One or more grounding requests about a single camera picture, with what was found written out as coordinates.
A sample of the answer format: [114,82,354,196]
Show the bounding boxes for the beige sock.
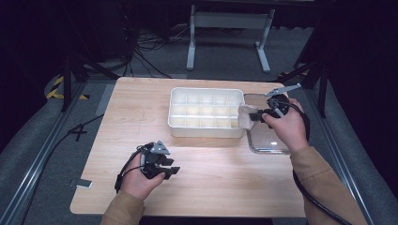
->
[238,103,260,131]

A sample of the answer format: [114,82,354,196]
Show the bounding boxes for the black tripod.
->
[60,51,120,113]
[275,57,330,119]

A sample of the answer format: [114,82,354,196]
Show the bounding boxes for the tangle of floor cables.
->
[123,22,191,80]

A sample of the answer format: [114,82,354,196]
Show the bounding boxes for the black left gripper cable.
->
[114,142,156,194]

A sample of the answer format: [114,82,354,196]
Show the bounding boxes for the person's left hand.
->
[119,161,167,202]

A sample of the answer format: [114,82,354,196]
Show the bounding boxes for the black floor cable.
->
[20,113,105,225]

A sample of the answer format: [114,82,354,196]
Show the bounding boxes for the grey metal stand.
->
[186,4,276,74]

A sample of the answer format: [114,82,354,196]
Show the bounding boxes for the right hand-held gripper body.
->
[264,82,302,120]

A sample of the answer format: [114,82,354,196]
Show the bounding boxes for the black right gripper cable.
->
[271,100,353,225]

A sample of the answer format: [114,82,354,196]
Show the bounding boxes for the aluminium floor rail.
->
[303,87,376,225]
[0,82,89,225]

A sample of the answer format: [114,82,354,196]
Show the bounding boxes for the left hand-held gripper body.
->
[140,140,172,180]

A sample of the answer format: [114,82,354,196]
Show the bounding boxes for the person's right hand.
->
[261,97,312,155]

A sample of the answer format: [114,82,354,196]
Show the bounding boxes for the yellow black floor tape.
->
[46,75,91,101]

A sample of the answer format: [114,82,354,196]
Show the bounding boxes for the grey tape strip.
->
[94,82,116,117]

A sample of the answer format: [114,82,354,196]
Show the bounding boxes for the white compartment storage box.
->
[167,86,248,139]

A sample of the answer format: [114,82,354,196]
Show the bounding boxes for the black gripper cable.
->
[271,100,353,225]
[114,142,156,194]

